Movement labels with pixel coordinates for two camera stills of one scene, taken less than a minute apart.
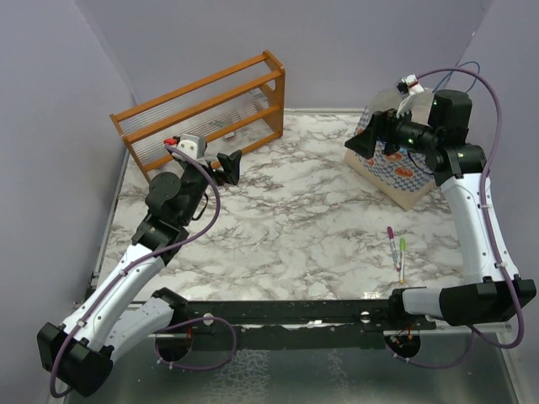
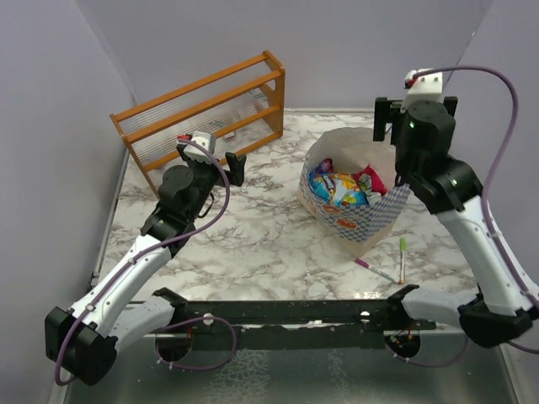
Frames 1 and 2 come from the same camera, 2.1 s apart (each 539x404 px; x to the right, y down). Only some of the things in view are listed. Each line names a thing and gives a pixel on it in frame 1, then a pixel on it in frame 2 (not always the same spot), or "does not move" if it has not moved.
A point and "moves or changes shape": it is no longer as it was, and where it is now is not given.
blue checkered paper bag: x=402 y=178 moves or changes shape
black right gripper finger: x=364 y=143 -> x=379 y=127
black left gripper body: x=195 y=181 does not move
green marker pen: x=402 y=246 does not move
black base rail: x=317 y=326 does not move
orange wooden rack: x=236 y=108 does not move
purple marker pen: x=392 y=241 -> x=376 y=270
